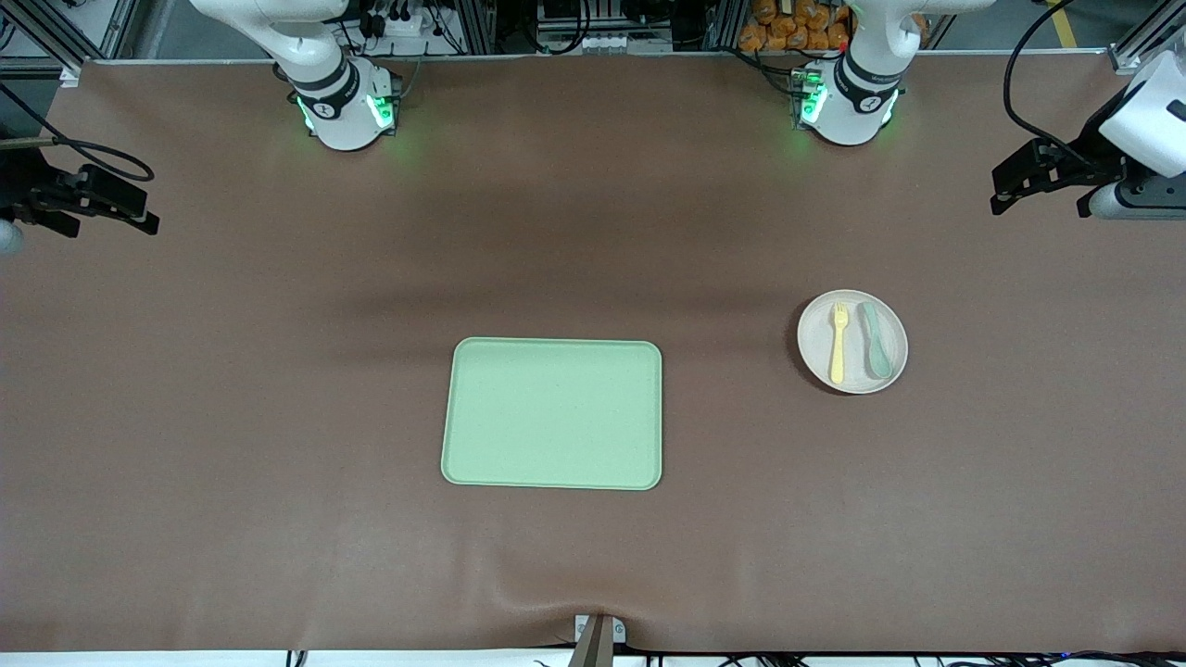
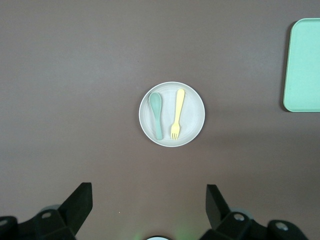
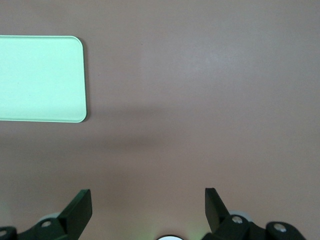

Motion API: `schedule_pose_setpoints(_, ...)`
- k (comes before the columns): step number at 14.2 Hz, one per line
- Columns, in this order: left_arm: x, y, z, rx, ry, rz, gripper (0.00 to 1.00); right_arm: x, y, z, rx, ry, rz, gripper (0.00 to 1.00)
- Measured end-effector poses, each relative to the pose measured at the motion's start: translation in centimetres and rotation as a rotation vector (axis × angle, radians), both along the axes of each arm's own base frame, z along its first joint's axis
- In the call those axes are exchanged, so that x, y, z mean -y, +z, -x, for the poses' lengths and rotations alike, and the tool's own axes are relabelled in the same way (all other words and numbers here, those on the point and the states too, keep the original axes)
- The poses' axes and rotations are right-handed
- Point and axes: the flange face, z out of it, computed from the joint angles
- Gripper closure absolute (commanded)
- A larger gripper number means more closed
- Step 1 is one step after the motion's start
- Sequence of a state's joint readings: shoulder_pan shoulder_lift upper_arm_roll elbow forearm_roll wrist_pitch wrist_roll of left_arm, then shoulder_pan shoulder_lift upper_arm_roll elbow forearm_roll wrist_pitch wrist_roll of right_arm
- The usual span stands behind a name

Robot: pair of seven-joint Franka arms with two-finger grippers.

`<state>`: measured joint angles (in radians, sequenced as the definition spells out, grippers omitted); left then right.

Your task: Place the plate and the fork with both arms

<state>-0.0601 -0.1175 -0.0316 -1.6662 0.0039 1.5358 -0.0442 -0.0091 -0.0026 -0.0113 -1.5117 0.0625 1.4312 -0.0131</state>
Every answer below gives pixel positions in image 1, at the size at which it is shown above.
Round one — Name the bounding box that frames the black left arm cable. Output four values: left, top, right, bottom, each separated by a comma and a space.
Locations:
1004, 0, 1099, 170

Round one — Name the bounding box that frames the grey metal camera bracket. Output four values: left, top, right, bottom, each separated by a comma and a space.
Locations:
574, 613, 627, 667

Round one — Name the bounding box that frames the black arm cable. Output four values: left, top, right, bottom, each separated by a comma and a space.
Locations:
0, 83, 156, 183
1004, 0, 1099, 170

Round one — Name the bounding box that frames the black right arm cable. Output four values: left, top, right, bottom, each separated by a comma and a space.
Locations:
0, 83, 156, 183

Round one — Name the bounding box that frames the beige round plate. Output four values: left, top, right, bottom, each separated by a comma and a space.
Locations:
797, 290, 909, 396

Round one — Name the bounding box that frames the green plastic spoon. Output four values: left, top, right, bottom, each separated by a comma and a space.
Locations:
857, 302, 894, 381

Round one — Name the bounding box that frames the aluminium frame profile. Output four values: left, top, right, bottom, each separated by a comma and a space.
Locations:
0, 0, 140, 86
1107, 0, 1186, 75

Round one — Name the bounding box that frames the orange packaged goods pile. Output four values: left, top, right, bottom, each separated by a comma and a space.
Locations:
738, 0, 852, 53

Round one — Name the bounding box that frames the light green rectangular tray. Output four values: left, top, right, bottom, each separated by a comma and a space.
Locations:
440, 337, 664, 491

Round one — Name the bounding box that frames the brown table mat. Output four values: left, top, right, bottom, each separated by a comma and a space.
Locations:
0, 54, 1186, 655

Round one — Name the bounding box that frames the yellow plastic fork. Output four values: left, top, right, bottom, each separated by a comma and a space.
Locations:
829, 303, 850, 385

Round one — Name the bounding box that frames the white power strip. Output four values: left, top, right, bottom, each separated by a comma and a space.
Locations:
357, 0, 448, 57

